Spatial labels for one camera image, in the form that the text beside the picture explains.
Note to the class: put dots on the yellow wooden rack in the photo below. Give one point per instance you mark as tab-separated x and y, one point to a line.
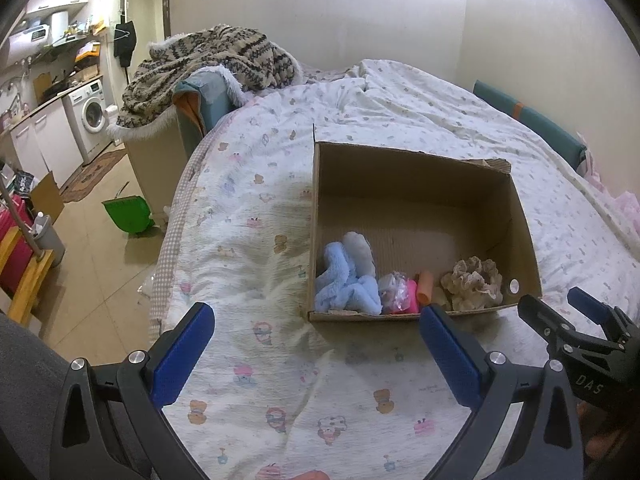
27	280

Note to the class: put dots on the brown cardboard box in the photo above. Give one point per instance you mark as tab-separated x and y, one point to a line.
415	200

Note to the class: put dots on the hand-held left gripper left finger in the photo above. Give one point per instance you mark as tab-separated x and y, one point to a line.
182	355

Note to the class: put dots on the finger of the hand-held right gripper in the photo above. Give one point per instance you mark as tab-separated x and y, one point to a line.
547	327
600	312

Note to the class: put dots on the white kitchen cabinet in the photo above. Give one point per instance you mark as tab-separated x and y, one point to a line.
45	135

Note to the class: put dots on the clear plastic bag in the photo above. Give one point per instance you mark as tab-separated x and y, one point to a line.
147	290

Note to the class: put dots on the cartoon printed bed sheet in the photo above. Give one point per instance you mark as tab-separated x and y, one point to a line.
240	270

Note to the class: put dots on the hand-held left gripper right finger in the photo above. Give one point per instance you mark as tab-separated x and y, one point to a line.
450	355

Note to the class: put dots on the pink soft item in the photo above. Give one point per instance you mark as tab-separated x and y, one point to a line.
411	297

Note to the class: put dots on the toilet paper roll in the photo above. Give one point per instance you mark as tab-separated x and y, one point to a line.
112	111

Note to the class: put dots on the grey bucket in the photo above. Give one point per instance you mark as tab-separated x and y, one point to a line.
47	237

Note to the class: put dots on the flat cardboard box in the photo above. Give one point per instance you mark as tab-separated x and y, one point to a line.
47	195

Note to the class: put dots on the beige lace scrunchie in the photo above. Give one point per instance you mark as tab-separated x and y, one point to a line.
472	282

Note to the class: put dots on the red suitcase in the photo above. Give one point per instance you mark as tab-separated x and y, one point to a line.
12	240

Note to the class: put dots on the black garment on hanger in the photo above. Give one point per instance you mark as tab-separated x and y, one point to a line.
124	42

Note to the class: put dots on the white water heater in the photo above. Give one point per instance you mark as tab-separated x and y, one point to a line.
60	27

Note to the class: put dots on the patterned knit blanket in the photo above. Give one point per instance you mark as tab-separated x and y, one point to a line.
210	67

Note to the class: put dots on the brown patterned rug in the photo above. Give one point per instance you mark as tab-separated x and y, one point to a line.
95	175

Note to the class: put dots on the white dotted quilt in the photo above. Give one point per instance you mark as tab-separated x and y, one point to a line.
425	105

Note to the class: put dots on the pink cloth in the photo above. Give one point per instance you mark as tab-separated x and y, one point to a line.
615	205

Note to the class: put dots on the green dustpan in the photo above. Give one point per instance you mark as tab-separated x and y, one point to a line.
127	215

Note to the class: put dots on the orange foam roller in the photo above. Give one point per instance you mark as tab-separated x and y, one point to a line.
426	287

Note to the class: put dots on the beige sofa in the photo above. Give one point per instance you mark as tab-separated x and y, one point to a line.
155	170

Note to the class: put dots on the teal headboard cushion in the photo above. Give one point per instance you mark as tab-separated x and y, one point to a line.
530	120

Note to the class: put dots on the white washing machine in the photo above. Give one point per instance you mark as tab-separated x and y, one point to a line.
90	115

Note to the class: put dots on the plastic bag of scrunchies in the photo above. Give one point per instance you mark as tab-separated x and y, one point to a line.
393	290

